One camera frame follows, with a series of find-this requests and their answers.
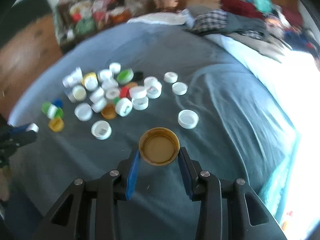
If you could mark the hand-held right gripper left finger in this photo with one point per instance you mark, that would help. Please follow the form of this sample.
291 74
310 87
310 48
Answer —
131 177

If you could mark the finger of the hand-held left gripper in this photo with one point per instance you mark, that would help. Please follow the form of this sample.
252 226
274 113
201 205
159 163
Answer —
23 137

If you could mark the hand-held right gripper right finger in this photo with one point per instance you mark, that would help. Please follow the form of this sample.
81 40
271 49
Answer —
186 177

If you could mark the small white bottle cap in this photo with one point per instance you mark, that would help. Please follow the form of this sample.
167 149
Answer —
33 127

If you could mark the wide gold jar lid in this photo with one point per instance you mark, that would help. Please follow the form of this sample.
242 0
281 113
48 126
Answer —
158 147

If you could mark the gold ribbed bottle cap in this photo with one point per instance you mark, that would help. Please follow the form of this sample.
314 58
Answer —
109 111

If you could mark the pile of plastic caps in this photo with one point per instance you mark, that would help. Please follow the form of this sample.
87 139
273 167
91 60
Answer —
137 92

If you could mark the grey fleece blanket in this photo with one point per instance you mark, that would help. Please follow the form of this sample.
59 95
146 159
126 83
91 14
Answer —
212 142

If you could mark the white cap grey label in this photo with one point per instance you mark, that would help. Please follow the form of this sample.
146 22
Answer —
101 129

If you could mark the plain white bottle cap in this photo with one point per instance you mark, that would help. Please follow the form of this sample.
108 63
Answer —
188 118
179 88

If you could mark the wooden dresser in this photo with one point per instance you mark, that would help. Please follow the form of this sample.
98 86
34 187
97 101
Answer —
25 55

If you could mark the white cap red mark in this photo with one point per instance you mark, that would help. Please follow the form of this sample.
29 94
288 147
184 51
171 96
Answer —
171 77

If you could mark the black television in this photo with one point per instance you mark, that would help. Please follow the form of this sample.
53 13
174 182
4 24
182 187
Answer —
25 12

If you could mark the heap of bags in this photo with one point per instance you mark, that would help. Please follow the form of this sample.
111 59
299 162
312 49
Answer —
87 17

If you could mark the white duvet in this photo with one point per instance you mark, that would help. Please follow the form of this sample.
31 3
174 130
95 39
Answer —
287 80

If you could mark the beige quilt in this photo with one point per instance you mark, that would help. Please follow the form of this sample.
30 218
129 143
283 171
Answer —
260 45

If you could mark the plaid shirt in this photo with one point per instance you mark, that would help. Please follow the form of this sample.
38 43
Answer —
210 20

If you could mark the white lace cloth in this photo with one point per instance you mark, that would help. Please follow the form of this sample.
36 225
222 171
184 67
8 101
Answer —
155 18

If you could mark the grey jacket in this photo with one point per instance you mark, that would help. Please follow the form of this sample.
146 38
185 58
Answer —
240 23

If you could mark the dark red clothing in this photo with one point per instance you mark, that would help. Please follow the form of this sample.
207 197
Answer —
237 5

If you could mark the heap of mixed clothes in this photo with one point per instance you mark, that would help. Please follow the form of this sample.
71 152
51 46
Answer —
287 25

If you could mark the teal bag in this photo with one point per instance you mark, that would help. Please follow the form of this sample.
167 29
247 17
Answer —
260 2

